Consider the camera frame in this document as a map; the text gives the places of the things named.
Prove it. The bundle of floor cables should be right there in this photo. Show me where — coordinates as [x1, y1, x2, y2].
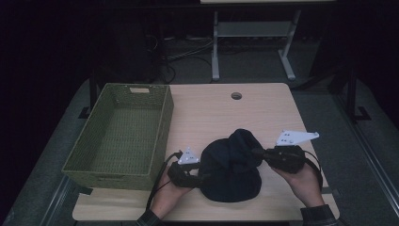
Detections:
[144, 33, 215, 85]

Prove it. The green woven basket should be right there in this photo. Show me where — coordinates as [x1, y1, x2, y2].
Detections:
[61, 82, 175, 192]

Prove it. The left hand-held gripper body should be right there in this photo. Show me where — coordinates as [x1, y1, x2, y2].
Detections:
[167, 146, 201, 188]

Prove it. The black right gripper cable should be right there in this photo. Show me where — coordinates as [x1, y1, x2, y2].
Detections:
[303, 150, 324, 191]

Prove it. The black metal frame post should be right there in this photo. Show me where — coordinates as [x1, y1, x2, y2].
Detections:
[77, 73, 99, 120]
[343, 62, 373, 124]

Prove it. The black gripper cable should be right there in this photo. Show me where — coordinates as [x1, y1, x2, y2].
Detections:
[145, 151, 184, 211]
[303, 150, 324, 191]

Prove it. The person's right hand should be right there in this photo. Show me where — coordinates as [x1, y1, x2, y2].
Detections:
[271, 163, 326, 209]

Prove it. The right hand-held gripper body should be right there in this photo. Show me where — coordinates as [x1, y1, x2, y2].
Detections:
[263, 129, 321, 175]

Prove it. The person's left hand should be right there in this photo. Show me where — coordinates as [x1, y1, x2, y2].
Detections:
[150, 160, 202, 219]

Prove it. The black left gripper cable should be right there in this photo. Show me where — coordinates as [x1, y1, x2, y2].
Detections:
[145, 151, 184, 211]

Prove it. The white metal table frame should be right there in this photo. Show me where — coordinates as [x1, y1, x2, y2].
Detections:
[211, 8, 303, 82]

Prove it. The black beanie hat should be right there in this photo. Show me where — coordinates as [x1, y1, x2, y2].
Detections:
[199, 128, 264, 203]

